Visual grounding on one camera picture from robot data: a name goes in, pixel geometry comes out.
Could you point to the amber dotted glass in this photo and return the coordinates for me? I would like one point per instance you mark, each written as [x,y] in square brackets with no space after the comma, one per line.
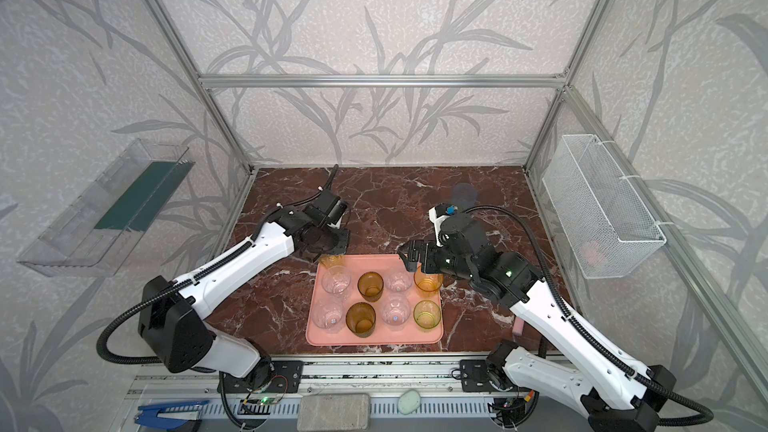
[361,319]
[370,286]

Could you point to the white wire wall basket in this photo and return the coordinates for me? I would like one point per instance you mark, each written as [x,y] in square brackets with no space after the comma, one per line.
[609,228]

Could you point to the clear faceted glass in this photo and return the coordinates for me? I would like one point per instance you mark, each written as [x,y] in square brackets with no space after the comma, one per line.
[398,281]
[328,315]
[335,280]
[396,311]

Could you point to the blue frosted plastic cup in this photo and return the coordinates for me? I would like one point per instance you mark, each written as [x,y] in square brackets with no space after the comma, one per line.
[464,195]

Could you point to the green short glass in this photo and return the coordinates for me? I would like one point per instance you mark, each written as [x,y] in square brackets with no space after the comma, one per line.
[427,314]

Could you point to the purple plastic scoop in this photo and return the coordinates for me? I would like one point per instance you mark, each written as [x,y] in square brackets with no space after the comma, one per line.
[518,327]

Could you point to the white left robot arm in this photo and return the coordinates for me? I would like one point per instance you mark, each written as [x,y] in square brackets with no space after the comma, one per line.
[172,313]

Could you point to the blue hand tool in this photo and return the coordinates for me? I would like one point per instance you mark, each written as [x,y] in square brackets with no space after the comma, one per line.
[172,417]

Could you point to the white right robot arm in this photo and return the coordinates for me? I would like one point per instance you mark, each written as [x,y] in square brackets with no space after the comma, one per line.
[611,389]

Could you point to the clear plastic wall bin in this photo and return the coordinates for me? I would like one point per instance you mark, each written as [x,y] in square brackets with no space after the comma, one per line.
[95,235]

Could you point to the grey foam block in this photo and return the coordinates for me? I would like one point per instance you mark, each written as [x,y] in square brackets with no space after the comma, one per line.
[334,412]

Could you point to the pink plastic tray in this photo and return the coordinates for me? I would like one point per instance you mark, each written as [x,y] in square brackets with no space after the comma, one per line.
[357,265]

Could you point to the pale green oval pad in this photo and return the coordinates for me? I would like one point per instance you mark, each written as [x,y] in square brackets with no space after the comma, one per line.
[409,402]

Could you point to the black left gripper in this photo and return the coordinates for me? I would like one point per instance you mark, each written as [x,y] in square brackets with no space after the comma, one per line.
[330,237]

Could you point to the yellow tall glass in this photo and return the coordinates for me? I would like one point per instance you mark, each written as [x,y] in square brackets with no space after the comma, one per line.
[330,261]

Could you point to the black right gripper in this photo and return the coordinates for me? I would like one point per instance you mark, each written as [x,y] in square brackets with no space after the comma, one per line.
[424,258]

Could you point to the yellow short glass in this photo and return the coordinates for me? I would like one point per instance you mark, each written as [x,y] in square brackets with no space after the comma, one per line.
[428,285]

